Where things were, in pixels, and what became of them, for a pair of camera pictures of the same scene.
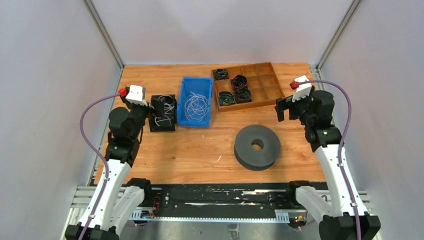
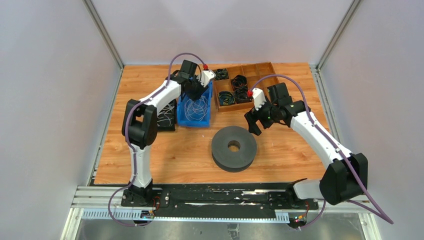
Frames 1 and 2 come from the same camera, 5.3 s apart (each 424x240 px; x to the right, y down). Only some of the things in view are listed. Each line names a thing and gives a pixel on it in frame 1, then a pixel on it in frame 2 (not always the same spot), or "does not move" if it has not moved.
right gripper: (282, 103) to (253, 116)
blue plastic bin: (201, 85) does not move
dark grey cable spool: (254, 159) to (233, 149)
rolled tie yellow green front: (226, 98) does not move
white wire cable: (196, 106) does not move
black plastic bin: (167, 122) does not move
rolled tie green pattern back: (221, 74) does not move
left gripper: (158, 111) to (201, 91)
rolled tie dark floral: (242, 95) does not move
